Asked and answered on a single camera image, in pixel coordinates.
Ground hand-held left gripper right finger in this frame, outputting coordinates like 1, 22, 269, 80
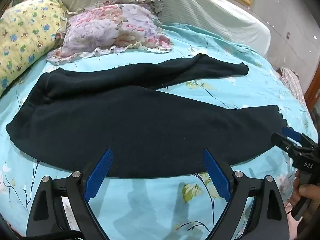
202, 149, 288, 240

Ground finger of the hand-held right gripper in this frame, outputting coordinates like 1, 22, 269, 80
271, 132, 300, 153
282, 127, 312, 146

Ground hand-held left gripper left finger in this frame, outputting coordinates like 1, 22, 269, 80
26, 148, 114, 240

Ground black pants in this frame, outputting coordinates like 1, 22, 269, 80
5, 53, 290, 179

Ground person's right hand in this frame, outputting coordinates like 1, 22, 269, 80
290, 170, 320, 204

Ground brown wooden furniture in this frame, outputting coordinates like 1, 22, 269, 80
304, 62, 320, 120

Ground plaid cloth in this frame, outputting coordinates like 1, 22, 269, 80
279, 67, 307, 105

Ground blue floral bedsheet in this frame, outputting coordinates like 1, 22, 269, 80
0, 24, 318, 240

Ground pink floral ruffled pillow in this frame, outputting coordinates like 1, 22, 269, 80
46, 0, 173, 65

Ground beige padded headboard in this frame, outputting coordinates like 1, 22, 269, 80
50, 0, 272, 59

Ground yellow cartoon print pillow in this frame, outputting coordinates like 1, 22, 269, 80
0, 0, 67, 98

